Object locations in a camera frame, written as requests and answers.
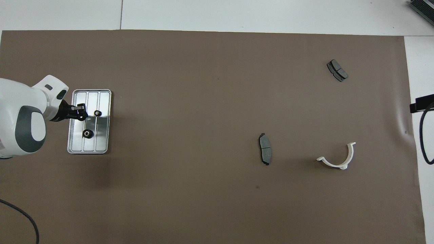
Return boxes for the grey brake pad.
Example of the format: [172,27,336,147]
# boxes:
[258,133,273,166]
[327,59,349,82]

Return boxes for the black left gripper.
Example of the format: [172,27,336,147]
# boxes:
[54,102,86,122]

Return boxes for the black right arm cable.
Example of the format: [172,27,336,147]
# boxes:
[419,102,434,165]

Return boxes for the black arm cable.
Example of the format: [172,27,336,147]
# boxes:
[0,199,39,244]
[419,102,434,165]

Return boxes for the dark ribbed device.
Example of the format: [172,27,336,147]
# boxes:
[409,0,434,18]

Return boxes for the silver metal tray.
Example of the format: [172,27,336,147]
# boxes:
[67,89,112,155]

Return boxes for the brown table mat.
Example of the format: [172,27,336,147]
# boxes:
[0,30,426,244]

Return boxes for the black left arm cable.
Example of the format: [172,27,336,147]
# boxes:
[0,199,39,244]

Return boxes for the white curved plastic bracket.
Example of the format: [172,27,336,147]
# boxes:
[316,142,356,170]

